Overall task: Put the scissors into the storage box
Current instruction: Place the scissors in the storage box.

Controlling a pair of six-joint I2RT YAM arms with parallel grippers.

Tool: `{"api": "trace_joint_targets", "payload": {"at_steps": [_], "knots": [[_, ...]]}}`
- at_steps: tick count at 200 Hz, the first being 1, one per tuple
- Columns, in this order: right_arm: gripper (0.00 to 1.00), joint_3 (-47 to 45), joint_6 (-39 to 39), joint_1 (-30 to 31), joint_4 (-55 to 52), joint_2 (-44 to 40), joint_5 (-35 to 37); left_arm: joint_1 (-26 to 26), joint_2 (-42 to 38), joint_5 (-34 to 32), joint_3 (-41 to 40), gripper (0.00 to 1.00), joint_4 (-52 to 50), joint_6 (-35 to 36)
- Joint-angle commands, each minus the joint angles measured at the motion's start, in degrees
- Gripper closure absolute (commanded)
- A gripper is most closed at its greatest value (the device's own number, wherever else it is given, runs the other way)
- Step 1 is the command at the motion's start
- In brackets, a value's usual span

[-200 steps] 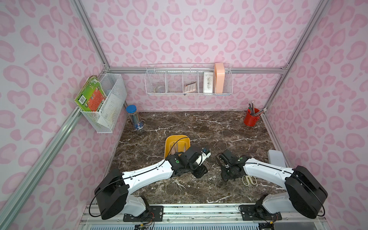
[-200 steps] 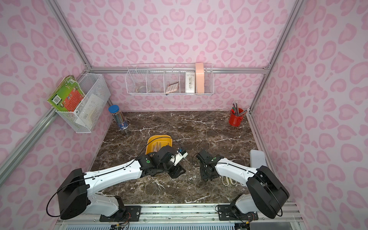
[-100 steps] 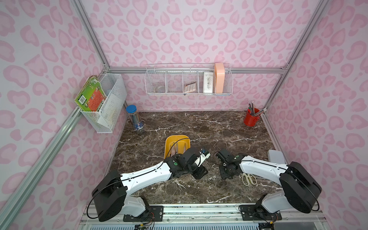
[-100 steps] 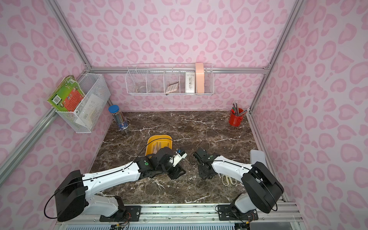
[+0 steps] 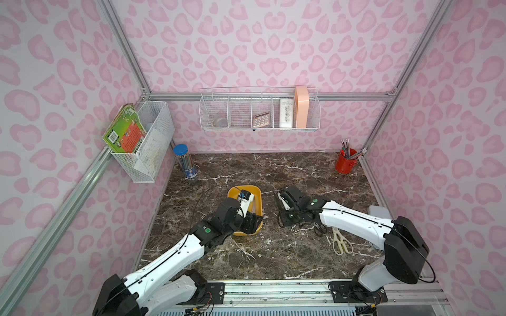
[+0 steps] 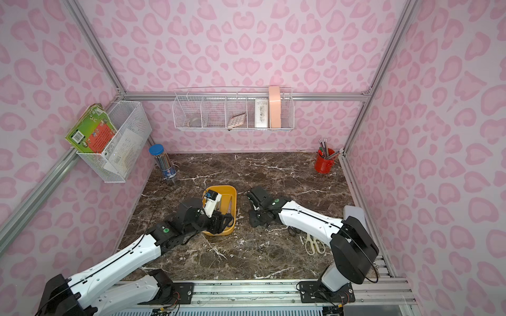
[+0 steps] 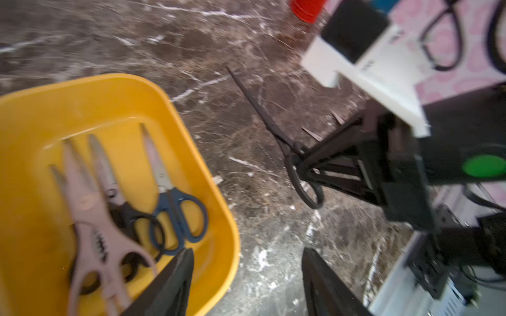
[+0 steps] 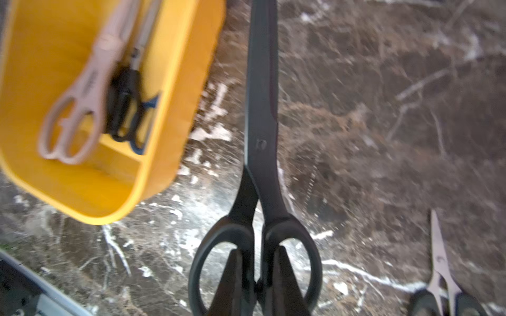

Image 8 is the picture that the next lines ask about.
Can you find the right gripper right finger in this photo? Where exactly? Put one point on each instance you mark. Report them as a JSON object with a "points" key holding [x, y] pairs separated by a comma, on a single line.
{"points": [[287, 298]]}

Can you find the black handled steel scissors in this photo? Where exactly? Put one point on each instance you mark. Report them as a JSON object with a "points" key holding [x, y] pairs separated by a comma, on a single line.
{"points": [[126, 86]]}

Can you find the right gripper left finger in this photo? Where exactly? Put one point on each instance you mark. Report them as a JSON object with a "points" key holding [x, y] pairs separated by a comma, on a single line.
{"points": [[227, 299]]}

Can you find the all black scissors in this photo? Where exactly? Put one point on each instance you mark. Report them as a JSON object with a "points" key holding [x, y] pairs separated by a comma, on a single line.
{"points": [[258, 221]]}

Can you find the small grey handled scissors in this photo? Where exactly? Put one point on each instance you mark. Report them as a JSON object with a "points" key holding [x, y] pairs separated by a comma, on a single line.
{"points": [[442, 296]]}

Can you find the yellow plastic storage box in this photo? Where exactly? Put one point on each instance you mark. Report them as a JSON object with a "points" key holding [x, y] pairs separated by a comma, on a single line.
{"points": [[46, 45]]}

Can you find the pink scissors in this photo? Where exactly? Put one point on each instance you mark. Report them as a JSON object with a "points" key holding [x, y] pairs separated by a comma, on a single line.
{"points": [[88, 93]]}

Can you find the blue handled scissors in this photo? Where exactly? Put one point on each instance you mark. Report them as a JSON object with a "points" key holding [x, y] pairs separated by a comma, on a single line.
{"points": [[142, 132]]}

